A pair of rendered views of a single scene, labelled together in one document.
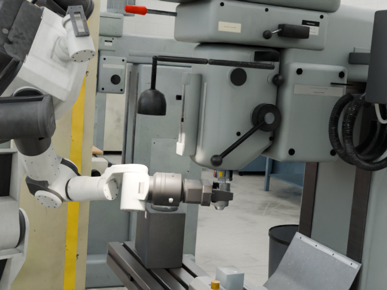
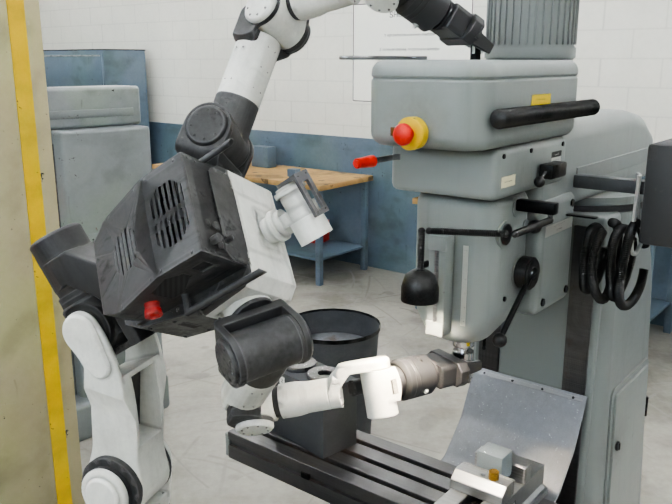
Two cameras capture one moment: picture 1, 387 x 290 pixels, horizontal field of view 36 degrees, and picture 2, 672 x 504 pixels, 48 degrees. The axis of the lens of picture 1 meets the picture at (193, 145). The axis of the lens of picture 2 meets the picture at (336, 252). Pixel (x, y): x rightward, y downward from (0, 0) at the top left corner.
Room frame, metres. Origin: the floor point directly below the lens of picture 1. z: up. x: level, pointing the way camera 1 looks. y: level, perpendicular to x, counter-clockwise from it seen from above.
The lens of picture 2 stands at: (0.31, 0.89, 1.89)
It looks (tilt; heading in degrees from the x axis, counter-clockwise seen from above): 14 degrees down; 333
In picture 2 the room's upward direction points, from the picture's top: straight up
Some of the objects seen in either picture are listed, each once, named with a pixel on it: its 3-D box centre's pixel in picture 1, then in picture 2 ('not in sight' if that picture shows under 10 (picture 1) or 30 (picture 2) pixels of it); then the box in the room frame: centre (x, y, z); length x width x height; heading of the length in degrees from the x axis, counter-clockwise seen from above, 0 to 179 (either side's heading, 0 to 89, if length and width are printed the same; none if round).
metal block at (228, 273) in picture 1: (229, 281); (494, 462); (1.48, -0.12, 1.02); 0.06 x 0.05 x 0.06; 25
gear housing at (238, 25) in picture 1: (249, 27); (481, 162); (1.58, -0.12, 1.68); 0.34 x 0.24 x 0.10; 114
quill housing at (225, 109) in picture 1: (229, 106); (468, 261); (1.57, -0.09, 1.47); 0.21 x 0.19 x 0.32; 24
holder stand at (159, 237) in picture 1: (159, 229); (311, 402); (1.97, 0.09, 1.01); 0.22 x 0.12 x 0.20; 16
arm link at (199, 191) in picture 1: (186, 191); (430, 373); (1.56, 0.01, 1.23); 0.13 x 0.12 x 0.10; 5
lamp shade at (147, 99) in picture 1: (152, 101); (420, 284); (1.46, 0.11, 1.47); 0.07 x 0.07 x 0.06
